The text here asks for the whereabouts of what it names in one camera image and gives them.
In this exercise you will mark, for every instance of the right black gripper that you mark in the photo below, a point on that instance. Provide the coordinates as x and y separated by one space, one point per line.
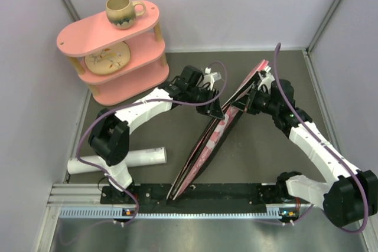
242 103

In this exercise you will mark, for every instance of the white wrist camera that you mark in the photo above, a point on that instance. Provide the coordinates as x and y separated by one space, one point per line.
210 78
266 78

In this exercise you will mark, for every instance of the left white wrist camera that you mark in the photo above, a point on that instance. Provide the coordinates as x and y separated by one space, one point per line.
210 78

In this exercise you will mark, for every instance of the cream floral plate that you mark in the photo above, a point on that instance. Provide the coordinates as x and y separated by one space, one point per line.
109 60

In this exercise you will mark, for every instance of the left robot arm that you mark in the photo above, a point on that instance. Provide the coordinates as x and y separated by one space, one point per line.
109 138

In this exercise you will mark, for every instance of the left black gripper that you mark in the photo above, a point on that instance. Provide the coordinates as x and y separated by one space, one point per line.
214 108

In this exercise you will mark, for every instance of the white shuttlecock tube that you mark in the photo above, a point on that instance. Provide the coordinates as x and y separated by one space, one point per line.
136 158

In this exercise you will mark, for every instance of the pink sport racket bag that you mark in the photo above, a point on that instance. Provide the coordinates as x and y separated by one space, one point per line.
211 139

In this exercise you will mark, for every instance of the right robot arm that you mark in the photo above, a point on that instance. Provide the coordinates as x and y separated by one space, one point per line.
348 194

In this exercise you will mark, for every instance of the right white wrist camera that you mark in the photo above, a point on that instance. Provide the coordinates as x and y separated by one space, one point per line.
266 78

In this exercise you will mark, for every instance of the beige ceramic mug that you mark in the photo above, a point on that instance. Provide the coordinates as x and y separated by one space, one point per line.
122 14

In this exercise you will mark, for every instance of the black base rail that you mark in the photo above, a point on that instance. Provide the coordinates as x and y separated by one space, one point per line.
259 202

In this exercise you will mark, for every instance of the pink three-tier wooden shelf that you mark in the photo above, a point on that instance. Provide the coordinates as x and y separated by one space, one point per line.
146 69

